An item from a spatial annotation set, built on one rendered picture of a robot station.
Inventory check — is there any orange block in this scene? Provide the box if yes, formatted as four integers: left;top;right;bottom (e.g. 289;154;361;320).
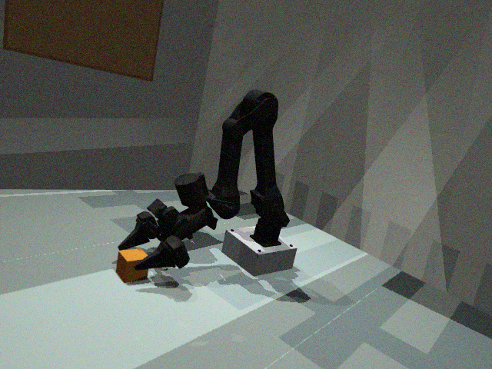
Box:
116;248;148;283

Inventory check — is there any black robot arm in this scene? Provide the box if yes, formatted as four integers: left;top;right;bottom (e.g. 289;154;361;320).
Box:
147;89;290;248

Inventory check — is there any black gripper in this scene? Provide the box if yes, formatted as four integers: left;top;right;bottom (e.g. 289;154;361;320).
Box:
118;211;195;271

